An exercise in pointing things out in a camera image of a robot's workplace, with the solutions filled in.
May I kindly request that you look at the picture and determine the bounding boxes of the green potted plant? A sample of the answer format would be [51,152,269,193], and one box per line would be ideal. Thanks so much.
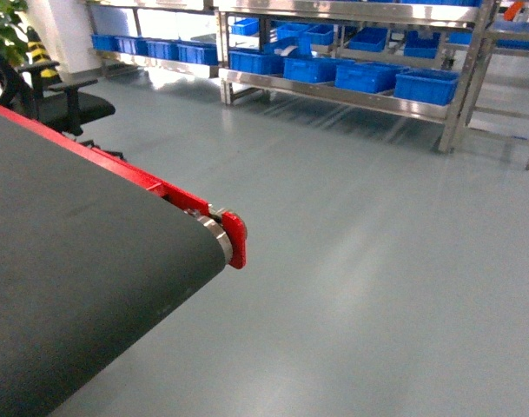
[0,0,28,66]

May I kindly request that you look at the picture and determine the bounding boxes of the blue plastic bin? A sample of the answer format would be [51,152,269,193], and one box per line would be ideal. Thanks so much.
[283,57,355,83]
[393,69,460,106]
[334,62,410,94]
[228,50,284,75]

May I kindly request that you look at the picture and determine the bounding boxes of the stainless steel shelf rack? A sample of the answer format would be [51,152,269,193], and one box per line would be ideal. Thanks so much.
[87,1,529,152]

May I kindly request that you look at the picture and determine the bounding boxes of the red conveyor side rail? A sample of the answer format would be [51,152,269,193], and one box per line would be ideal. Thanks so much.
[0,105,248,269]

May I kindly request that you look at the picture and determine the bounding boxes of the black office chair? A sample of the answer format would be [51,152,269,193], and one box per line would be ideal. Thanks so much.
[0,53,116,137]

